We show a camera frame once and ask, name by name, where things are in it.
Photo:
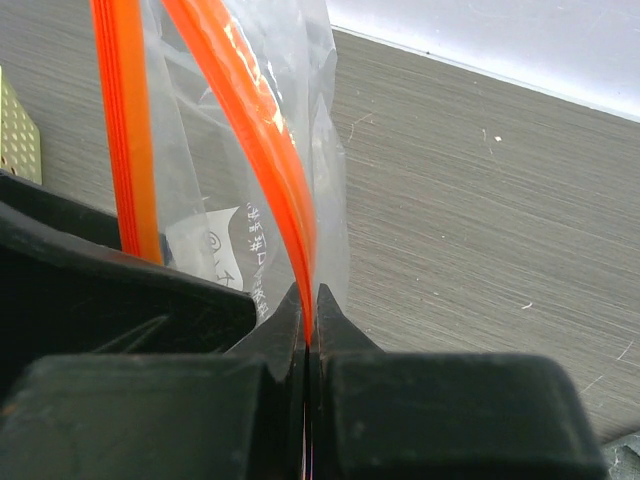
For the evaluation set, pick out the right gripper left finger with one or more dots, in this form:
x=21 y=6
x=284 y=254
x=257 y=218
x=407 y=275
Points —
x=234 y=415

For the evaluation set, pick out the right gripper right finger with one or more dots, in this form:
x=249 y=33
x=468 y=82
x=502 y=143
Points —
x=382 y=415

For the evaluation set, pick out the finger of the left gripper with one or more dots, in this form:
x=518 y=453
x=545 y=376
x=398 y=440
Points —
x=67 y=288

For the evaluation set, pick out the clear orange zip bag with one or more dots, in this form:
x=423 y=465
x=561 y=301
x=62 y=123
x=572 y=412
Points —
x=225 y=162

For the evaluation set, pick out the green plastic basket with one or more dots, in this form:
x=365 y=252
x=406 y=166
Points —
x=20 y=137

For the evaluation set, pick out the grey folded cloth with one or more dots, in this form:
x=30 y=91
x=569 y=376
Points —
x=622 y=457

